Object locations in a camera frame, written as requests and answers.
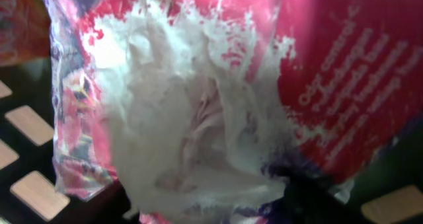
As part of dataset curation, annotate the red white snack bag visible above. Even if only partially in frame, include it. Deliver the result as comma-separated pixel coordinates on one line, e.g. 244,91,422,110
45,0,422,223

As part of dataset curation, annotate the grey plastic mesh basket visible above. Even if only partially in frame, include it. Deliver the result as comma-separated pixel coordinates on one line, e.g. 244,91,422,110
1,61,422,223

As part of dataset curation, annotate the small red white packet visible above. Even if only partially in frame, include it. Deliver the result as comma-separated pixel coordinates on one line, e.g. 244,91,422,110
1,0,51,67

